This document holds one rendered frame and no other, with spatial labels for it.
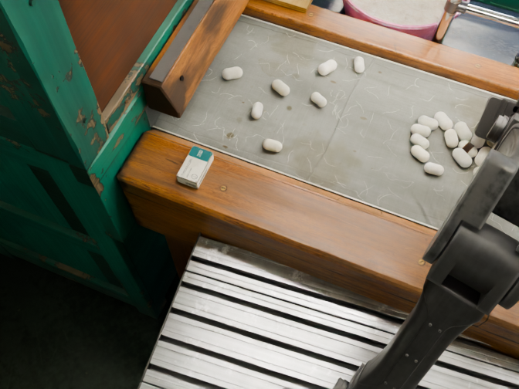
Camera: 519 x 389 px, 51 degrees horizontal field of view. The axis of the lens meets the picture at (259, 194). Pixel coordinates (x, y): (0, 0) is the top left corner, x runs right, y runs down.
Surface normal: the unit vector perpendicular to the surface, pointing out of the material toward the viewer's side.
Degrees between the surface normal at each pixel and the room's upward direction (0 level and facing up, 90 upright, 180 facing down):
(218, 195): 0
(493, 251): 14
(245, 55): 0
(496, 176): 28
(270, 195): 0
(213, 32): 67
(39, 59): 90
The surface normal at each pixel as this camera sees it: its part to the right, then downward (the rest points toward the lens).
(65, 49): 0.93, 0.34
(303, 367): 0.02, -0.47
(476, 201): -0.26, -0.07
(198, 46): 0.86, 0.14
